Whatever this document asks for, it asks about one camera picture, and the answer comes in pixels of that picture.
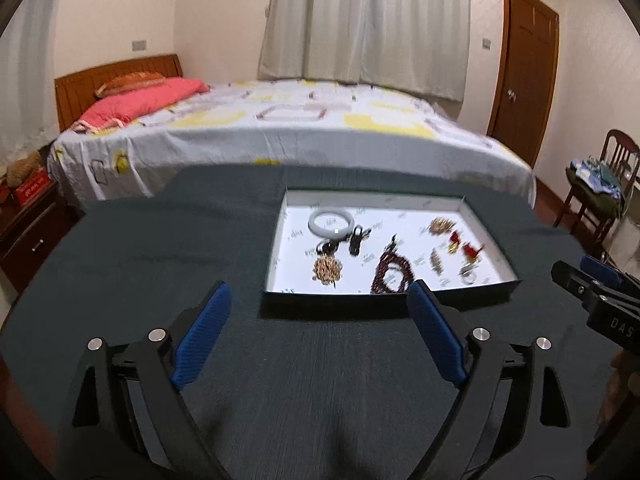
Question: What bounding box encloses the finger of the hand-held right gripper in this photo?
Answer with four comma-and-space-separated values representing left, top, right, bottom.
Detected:
551, 261, 603, 308
579, 255, 626, 288

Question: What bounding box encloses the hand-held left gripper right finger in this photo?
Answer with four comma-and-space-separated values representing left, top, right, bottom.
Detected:
406, 280, 586, 480

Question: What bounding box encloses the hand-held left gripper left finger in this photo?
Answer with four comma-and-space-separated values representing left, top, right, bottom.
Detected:
57, 280, 233, 480

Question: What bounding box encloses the shallow white tray box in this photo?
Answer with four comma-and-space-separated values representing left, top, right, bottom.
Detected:
262, 187, 523, 308

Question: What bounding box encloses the gold pearl flower brooch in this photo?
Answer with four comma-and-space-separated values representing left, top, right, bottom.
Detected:
312, 255, 343, 288

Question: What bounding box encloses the white bangle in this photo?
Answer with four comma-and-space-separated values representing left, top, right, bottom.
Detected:
308, 207, 356, 238

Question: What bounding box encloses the person's right hand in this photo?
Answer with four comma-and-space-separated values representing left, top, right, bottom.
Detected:
606, 350, 640, 431

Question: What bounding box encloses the pile of clothes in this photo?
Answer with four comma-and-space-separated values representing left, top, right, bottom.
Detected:
565, 157, 626, 221

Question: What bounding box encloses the wooden chair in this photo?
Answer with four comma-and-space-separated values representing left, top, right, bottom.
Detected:
552, 129, 640, 251

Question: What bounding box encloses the wooden nightstand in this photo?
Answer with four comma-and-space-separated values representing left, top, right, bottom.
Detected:
0, 180, 76, 296

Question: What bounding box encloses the wooden door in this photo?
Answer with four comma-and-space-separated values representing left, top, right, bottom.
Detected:
486, 0, 561, 168

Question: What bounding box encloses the red box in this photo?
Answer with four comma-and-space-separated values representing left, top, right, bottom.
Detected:
14, 170, 53, 206

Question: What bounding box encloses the bed with printed white sheet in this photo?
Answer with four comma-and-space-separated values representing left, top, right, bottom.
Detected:
47, 79, 536, 211

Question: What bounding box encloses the pink pillow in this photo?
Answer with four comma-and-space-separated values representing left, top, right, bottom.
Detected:
75, 77, 211, 133

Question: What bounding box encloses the brown plush toy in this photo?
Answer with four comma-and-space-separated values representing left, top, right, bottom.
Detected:
5, 152, 43, 186

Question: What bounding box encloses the orange pillow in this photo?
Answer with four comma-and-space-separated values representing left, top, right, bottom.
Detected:
94, 72, 166, 100

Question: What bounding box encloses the wooden headboard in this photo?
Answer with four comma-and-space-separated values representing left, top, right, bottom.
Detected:
54, 53, 183, 133

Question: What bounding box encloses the white curtain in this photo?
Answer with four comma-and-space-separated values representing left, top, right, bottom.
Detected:
257, 0, 473, 103

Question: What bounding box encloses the dark red bead bracelet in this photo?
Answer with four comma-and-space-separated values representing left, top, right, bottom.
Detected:
370, 234, 413, 295

